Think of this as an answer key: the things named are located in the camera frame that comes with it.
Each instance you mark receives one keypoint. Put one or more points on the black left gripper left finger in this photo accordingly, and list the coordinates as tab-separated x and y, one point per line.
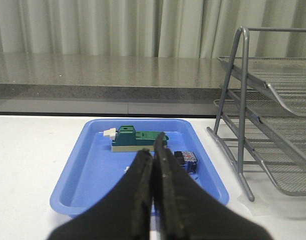
123	213

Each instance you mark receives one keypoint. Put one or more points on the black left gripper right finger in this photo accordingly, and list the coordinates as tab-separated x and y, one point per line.
189	212

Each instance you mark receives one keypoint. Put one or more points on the red emergency stop button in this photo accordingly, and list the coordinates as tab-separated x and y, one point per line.
187	160

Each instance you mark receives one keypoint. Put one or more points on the silver mesh tray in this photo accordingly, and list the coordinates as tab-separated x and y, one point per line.
282	161
258	112
282	80

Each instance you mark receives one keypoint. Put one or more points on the blue plastic tray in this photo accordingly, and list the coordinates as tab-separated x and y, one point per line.
92	169

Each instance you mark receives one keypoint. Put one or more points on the green terminal block component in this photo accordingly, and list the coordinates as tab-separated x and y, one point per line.
127	139

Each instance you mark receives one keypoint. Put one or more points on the grey stone counter ledge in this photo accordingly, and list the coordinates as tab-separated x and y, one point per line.
77	84

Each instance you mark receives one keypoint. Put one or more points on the grey metal rack frame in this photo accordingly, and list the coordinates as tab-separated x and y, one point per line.
235	67

